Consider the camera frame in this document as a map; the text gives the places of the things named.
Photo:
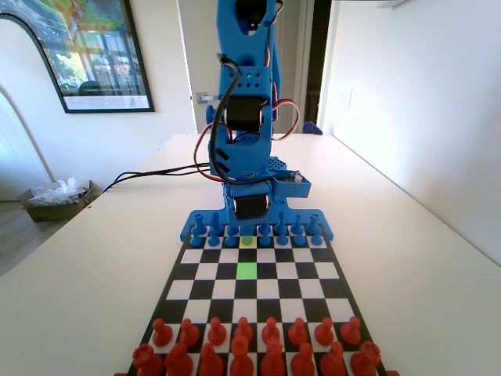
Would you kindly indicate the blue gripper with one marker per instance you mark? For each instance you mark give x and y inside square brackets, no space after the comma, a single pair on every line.
[250,207]

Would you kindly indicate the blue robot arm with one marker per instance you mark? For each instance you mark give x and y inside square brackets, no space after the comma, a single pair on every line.
[242,156]

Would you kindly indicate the blue chess king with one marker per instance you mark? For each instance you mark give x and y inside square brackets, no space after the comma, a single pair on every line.
[264,226]

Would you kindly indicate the blue chess knight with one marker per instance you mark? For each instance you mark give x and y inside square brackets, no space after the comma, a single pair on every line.
[215,219]
[297,221]

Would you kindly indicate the blue chess bishop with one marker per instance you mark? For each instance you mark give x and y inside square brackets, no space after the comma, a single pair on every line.
[282,222]

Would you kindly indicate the blue chess rook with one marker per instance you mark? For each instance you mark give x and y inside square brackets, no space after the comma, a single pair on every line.
[199,223]
[312,221]

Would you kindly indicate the row of blue chess pieces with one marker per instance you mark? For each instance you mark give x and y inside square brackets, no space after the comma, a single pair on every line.
[328,231]

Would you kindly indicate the red chess pawn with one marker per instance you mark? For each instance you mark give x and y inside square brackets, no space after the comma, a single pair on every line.
[297,332]
[350,331]
[270,331]
[324,332]
[243,331]
[161,332]
[189,333]
[216,332]

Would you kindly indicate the red chess bishop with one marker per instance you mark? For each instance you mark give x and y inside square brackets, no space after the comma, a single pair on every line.
[211,361]
[302,360]

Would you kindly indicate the red chess knight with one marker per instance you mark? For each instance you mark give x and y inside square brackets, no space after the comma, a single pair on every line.
[178,359]
[332,359]

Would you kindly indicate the red chess rook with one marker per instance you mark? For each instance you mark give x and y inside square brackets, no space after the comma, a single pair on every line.
[146,358]
[366,357]

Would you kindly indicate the row of red chess pieces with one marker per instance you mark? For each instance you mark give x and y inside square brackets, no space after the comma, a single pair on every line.
[392,373]

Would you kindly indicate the black and white chessboard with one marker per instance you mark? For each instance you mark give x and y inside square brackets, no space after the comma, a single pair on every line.
[285,290]

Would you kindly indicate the dark blue object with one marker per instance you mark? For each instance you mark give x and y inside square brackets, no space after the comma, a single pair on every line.
[311,128]

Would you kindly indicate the white door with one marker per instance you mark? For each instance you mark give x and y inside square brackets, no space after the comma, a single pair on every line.
[195,58]

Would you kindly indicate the crumpled clear plastic wrap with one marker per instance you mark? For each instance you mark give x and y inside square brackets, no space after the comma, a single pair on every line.
[58,192]

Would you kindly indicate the cardboard box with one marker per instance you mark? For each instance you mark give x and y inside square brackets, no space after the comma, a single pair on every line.
[51,212]

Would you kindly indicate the framed wall poster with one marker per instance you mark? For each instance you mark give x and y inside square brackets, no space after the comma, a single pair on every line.
[98,51]

